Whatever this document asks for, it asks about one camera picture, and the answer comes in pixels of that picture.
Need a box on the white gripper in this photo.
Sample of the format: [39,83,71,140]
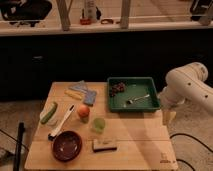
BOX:
[158,87,185,125]

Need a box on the silver metal fork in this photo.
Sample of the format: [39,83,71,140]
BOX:
[126,94,150,104]

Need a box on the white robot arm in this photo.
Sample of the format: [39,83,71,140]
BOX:
[159,62,213,125]

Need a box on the green plastic tray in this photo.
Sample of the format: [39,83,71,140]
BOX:
[107,77,160,112]

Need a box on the dark grape bunch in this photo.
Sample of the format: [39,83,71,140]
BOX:
[109,82,125,97]

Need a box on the brown wooden block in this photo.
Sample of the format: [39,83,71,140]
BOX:
[92,139,117,152]

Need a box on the blue sponge cloth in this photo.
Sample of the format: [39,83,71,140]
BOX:
[83,90,97,106]

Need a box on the orange fruit toy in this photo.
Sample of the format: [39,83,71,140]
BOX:
[77,104,90,117]

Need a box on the grey blue cloth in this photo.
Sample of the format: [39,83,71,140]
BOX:
[69,80,88,93]

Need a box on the dark red bowl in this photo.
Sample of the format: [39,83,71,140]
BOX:
[52,131,82,162]

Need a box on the green cucumber toy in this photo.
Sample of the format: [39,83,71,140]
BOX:
[40,101,59,125]

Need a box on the white plate under cucumber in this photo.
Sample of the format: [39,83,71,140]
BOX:
[39,103,60,127]

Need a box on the orange object on ledge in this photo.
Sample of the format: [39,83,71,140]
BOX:
[80,18,92,25]

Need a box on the white bottle on ledge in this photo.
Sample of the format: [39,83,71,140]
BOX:
[84,0,97,23]

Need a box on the black pole stand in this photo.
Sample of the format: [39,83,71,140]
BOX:
[13,122,25,171]

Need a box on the black office chair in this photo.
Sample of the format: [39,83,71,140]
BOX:
[0,0,52,27]

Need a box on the black floor cable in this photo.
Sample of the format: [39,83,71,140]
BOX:
[169,132,213,171]

